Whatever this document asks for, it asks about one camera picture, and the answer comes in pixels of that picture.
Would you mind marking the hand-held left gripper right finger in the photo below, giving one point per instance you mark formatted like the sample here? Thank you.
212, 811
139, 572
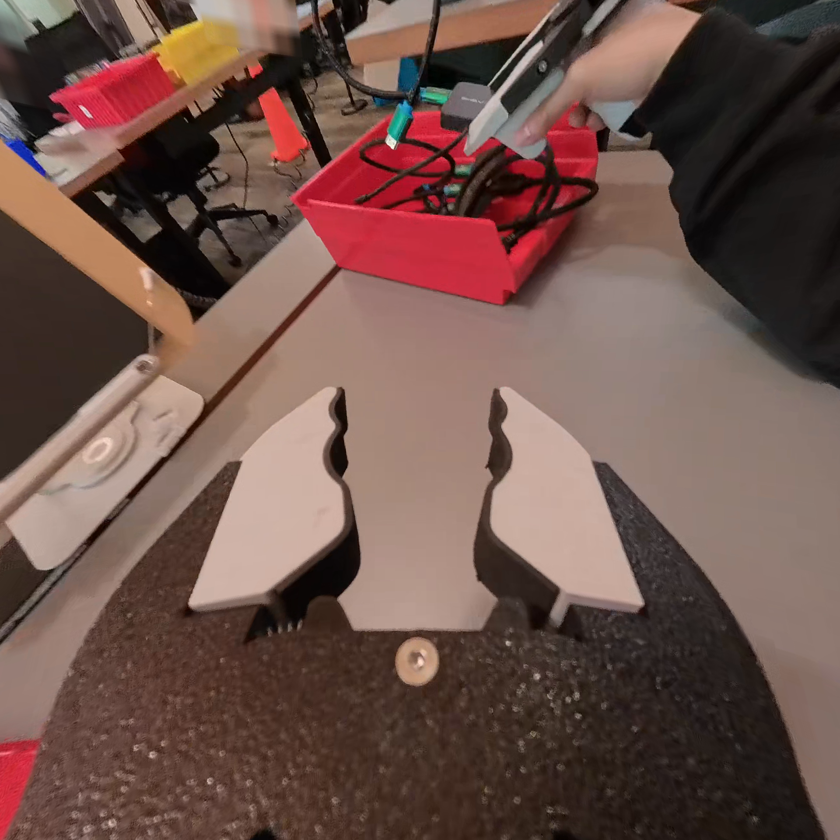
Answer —
564, 525

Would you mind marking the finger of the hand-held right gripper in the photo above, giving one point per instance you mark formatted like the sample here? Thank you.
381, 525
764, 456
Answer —
525, 56
499, 128

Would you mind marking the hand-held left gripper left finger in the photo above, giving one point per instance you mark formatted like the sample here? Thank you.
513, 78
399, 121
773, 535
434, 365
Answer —
275, 525

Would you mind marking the black USB hub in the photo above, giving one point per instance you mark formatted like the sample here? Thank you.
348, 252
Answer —
463, 108

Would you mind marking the red plastic bin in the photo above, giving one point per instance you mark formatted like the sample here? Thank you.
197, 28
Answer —
420, 249

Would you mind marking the red bin with black divider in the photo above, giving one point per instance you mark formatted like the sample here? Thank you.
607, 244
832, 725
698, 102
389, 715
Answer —
16, 787

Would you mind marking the person's right forearm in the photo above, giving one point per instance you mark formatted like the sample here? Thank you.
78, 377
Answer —
754, 164

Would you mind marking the grey desk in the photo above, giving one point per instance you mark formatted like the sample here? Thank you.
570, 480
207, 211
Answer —
262, 308
590, 367

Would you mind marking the person's right hand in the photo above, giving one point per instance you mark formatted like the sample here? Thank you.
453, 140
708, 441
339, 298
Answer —
623, 59

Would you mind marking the beige table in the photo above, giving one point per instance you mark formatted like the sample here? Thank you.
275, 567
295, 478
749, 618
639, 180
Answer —
426, 33

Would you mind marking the tablet on white stand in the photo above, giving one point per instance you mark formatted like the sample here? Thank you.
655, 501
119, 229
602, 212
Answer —
52, 328
174, 410

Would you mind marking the orange traffic cone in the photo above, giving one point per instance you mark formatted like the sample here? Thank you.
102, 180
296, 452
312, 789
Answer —
282, 124

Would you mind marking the black office chair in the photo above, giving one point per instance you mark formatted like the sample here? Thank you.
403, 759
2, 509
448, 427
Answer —
197, 197

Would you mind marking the yellow storage bin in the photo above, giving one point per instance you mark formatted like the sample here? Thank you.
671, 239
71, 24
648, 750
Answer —
197, 52

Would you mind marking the wooden table with black legs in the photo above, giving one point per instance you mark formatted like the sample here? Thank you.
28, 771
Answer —
164, 108

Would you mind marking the red mesh basket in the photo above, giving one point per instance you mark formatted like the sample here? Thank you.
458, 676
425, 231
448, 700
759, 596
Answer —
111, 92

